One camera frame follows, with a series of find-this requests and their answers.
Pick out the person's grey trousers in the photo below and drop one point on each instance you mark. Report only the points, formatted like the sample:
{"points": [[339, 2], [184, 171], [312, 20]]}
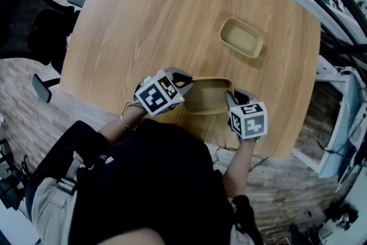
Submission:
{"points": [[48, 209]]}

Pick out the person's black top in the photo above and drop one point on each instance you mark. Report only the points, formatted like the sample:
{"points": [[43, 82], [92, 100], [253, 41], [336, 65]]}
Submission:
{"points": [[149, 180]]}

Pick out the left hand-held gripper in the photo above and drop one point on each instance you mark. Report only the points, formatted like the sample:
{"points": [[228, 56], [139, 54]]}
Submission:
{"points": [[156, 93]]}

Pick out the person's right forearm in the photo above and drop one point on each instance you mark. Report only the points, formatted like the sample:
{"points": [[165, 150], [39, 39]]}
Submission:
{"points": [[238, 169]]}

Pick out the black mesh office chair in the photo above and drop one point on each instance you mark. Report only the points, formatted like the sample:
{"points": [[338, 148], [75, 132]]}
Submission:
{"points": [[23, 23]]}

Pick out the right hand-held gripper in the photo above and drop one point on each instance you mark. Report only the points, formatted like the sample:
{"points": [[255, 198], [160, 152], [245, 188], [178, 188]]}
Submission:
{"points": [[249, 122]]}

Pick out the black wheeled chair base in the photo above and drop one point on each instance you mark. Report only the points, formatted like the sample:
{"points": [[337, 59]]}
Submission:
{"points": [[11, 180]]}

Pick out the pale blue desk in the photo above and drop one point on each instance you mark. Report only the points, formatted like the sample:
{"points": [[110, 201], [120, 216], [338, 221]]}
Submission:
{"points": [[334, 137]]}

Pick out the person's left forearm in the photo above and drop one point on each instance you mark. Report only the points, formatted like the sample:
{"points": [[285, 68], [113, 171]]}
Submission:
{"points": [[123, 123]]}

